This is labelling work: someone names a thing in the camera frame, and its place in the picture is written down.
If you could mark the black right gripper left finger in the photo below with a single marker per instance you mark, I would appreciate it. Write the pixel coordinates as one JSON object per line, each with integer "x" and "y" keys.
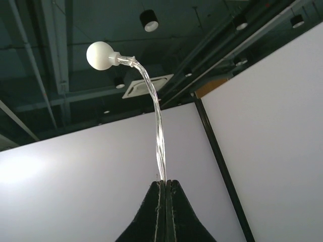
{"x": 149, "y": 221}

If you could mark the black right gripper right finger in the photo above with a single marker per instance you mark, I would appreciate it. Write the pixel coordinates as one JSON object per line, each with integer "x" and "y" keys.
{"x": 182, "y": 223}

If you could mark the black cylinder ceiling lamp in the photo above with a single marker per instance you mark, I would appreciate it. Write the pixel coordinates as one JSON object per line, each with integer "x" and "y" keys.
{"x": 149, "y": 20}

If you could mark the black frame post right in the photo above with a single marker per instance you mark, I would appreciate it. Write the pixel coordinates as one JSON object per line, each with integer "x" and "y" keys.
{"x": 224, "y": 171}

